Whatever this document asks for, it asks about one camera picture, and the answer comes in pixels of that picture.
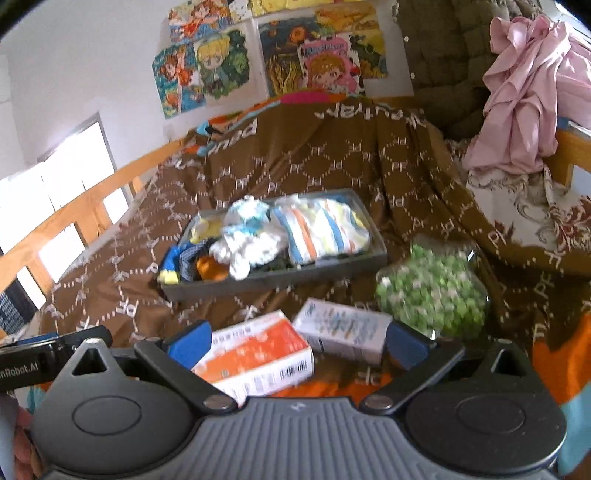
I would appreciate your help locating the orange-haired girl drawing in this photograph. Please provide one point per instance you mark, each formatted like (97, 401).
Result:
(177, 80)

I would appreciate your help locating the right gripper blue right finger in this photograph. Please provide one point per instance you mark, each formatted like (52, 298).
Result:
(406, 346)

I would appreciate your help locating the striped pastel cloth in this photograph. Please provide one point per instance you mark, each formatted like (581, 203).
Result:
(319, 229)

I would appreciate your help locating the pink cartoon girl drawing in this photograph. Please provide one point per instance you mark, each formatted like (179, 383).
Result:
(331, 64)

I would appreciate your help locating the black plastic crate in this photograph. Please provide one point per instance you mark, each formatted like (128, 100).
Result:
(16, 308)

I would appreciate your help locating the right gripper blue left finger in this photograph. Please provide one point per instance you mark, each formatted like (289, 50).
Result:
(190, 345)

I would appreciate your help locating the brown patterned colourful blanket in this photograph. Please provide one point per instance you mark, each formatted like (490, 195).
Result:
(394, 160)

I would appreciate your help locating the navy striped sock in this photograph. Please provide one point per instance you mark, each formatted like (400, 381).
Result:
(188, 256)

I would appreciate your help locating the blue yellow sock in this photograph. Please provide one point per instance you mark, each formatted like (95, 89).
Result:
(168, 269)

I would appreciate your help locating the wooden bed rail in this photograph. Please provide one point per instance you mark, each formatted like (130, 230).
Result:
(86, 213)

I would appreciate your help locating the jar of green paper stars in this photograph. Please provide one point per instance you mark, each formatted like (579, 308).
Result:
(435, 289)

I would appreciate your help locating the person's left hand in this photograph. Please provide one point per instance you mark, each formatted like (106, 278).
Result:
(19, 458)

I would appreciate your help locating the olive quilted jacket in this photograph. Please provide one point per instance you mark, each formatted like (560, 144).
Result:
(447, 44)

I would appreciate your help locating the grey tray with cartoon picture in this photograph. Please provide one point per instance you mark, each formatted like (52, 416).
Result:
(280, 272)

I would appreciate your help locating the pink shirt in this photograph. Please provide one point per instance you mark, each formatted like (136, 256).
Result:
(541, 73)

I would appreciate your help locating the floral white bed sheet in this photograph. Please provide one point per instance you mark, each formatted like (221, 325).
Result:
(532, 210)

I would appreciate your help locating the orange white medicine box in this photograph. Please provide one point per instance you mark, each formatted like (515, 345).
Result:
(257, 358)

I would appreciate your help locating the blond boy drawing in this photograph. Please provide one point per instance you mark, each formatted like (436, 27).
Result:
(224, 65)

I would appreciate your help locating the orange knitted cuff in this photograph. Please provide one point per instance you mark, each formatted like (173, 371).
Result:
(208, 269)

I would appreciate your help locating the white blue medicine box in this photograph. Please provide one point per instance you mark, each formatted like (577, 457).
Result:
(350, 333)

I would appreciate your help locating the starry night style painting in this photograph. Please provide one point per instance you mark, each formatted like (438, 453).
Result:
(290, 23)

